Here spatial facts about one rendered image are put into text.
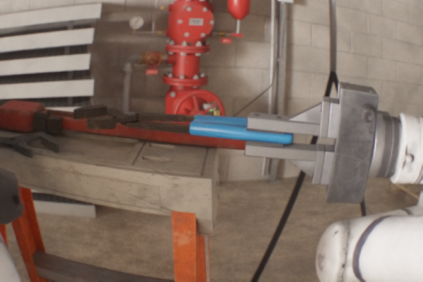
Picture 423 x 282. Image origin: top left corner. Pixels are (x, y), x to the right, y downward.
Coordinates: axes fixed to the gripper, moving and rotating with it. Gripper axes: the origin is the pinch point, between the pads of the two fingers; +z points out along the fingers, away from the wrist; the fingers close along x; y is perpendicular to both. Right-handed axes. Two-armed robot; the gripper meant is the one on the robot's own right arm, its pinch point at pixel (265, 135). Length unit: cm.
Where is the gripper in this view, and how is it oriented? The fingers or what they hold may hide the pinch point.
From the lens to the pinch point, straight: 59.7
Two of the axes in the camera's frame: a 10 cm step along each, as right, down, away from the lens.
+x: -0.6, 9.7, 2.4
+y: -1.8, 2.2, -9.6
